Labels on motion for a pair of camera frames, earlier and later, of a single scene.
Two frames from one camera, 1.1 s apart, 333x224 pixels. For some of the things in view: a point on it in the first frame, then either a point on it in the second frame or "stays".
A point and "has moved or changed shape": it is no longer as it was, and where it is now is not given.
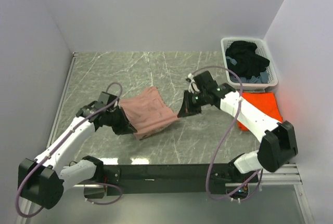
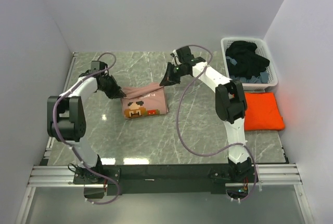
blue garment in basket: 262,78 stays
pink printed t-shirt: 148,113 has moved or changed shape
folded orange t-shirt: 265,102 stays
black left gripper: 125,127 → 116,92
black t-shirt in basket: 250,63 stays
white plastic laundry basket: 248,58 stays
